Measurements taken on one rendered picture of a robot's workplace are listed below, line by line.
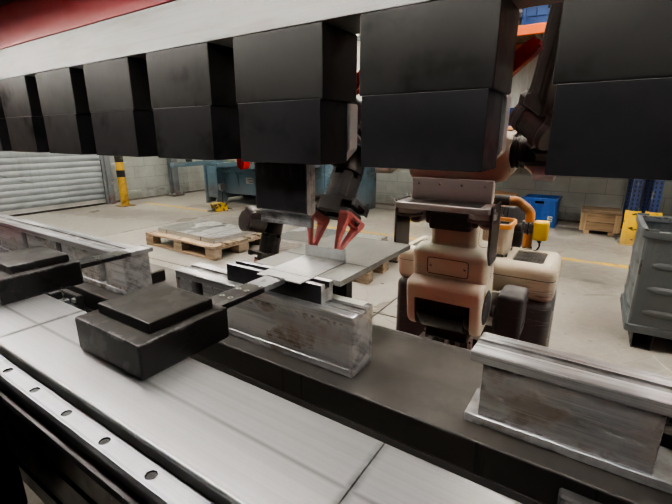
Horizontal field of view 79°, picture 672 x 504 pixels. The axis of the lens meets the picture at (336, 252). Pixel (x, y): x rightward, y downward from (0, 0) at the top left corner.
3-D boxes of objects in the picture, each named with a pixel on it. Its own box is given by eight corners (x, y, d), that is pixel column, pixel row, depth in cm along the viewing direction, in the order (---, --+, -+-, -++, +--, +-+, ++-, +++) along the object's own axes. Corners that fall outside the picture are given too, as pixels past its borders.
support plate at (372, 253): (410, 249, 83) (410, 244, 83) (340, 287, 62) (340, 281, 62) (336, 237, 93) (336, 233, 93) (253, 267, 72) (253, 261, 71)
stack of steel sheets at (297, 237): (389, 247, 410) (389, 235, 407) (362, 264, 357) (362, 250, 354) (304, 236, 457) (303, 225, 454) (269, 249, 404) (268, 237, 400)
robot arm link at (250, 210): (299, 207, 112) (284, 191, 117) (265, 201, 104) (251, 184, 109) (281, 242, 117) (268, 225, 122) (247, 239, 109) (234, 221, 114)
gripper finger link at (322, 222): (323, 249, 70) (339, 198, 71) (291, 243, 74) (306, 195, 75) (342, 260, 76) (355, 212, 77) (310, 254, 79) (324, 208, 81)
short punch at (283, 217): (315, 227, 61) (314, 162, 59) (307, 229, 60) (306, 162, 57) (265, 219, 67) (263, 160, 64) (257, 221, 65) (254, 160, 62)
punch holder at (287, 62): (357, 162, 59) (359, 35, 54) (323, 165, 52) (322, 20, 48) (277, 159, 67) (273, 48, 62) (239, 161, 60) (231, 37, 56)
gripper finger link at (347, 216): (337, 251, 68) (353, 200, 70) (303, 245, 72) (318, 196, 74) (355, 262, 74) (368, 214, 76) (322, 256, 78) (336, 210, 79)
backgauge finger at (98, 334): (308, 296, 60) (307, 264, 59) (142, 382, 39) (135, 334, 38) (248, 281, 66) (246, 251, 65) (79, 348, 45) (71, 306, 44)
